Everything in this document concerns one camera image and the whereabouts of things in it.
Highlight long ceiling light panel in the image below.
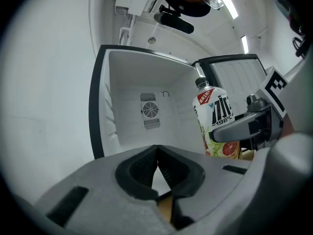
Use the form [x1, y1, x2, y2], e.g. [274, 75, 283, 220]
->
[241, 35, 249, 54]
[221, 0, 239, 19]

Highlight person's head with glasses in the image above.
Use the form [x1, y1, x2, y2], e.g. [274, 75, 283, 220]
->
[153, 0, 211, 17]

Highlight white ceiling pipe bundle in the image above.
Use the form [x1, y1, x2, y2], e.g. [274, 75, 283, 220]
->
[118, 5, 137, 46]

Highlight person's right forearm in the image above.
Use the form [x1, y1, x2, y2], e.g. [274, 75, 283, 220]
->
[282, 113, 298, 138]

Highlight white mini fridge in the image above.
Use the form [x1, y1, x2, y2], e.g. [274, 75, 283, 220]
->
[89, 44, 268, 160]

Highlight black head camera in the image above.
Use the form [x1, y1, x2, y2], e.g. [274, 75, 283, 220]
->
[153, 5, 195, 35]

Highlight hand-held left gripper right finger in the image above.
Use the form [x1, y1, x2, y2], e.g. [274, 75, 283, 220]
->
[157, 145, 253, 231]

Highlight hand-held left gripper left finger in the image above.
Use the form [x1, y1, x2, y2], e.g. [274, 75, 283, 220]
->
[34, 144, 177, 235]

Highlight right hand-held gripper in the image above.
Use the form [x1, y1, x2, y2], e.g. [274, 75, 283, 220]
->
[210, 66, 289, 151]

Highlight person's light blue shirt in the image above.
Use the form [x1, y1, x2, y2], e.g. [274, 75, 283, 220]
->
[265, 0, 301, 22]

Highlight drink bottle with black cap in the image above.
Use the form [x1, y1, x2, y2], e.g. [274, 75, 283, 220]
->
[192, 76, 243, 160]

